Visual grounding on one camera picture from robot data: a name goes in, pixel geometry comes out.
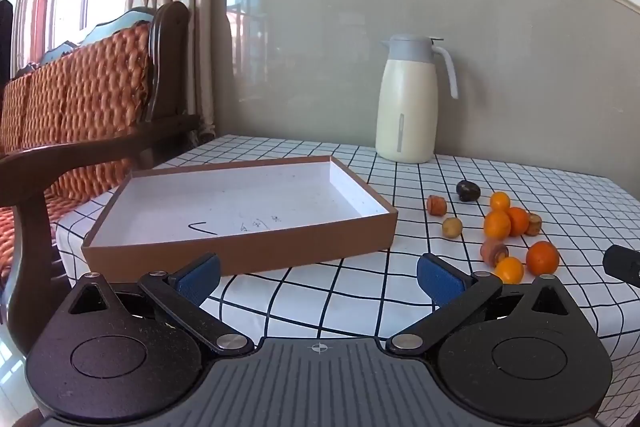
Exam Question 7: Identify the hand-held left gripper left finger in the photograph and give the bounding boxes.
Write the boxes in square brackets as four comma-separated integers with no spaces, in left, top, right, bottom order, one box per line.
[65,253,256,355]

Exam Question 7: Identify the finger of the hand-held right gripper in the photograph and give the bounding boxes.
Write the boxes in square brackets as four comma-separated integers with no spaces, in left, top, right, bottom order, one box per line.
[602,245,640,290]

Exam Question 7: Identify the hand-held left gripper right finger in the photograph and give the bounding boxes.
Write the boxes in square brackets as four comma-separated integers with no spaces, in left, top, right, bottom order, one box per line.
[385,253,576,355]

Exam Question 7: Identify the carrot top piece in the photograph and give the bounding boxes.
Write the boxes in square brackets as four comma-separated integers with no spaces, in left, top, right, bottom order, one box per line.
[480,240,510,268]

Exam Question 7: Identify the shallow brown cardboard box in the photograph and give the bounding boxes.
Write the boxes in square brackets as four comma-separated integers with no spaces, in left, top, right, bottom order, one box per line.
[81,155,399,280]

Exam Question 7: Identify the dark brown wrinkled lump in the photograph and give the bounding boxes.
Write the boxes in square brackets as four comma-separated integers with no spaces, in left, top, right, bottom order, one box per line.
[456,180,482,202]

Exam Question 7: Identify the white black-checked tablecloth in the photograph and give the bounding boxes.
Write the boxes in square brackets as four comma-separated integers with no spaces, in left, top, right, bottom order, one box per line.
[52,134,640,418]

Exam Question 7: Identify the cream thermos jug grey lid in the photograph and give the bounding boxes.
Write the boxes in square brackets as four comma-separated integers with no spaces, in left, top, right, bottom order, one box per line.
[375,34,459,164]

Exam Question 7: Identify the wooden sofa orange woven cushions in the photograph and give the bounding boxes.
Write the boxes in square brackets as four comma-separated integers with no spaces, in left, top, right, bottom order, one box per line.
[0,1,216,358]

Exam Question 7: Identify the black hanging coat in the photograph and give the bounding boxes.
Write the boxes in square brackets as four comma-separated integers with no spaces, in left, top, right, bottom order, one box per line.
[0,0,14,82]

